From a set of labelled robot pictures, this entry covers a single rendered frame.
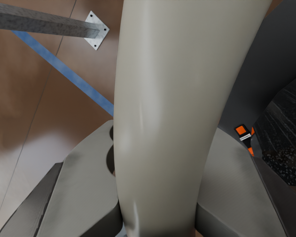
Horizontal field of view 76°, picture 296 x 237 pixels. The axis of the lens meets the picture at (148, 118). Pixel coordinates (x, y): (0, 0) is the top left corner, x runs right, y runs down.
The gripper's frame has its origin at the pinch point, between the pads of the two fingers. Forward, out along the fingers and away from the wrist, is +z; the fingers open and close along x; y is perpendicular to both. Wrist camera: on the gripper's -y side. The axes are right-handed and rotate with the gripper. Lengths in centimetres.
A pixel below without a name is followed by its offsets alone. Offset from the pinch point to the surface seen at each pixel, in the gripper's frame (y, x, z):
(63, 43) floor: 15, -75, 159
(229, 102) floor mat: 51, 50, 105
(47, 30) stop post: 1, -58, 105
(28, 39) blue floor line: 12, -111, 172
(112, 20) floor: 0, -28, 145
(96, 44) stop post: 16, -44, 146
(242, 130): 68, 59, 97
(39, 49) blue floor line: 20, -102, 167
